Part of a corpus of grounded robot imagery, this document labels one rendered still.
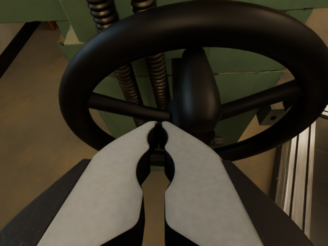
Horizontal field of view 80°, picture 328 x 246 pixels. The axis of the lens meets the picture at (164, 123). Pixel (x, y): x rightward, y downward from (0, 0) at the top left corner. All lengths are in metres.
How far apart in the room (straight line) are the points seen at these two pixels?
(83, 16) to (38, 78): 1.47
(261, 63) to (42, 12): 0.39
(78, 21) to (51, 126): 1.17
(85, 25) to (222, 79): 0.30
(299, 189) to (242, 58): 0.64
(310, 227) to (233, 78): 0.65
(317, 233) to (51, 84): 1.63
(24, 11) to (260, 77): 0.44
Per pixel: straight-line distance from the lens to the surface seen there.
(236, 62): 0.43
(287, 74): 0.63
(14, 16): 0.41
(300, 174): 0.96
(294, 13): 0.40
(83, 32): 0.26
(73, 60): 0.17
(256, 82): 0.49
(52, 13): 0.38
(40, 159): 1.31
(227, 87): 0.48
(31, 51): 1.97
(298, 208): 0.92
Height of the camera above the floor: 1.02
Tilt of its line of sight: 60 degrees down
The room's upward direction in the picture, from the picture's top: 5 degrees counter-clockwise
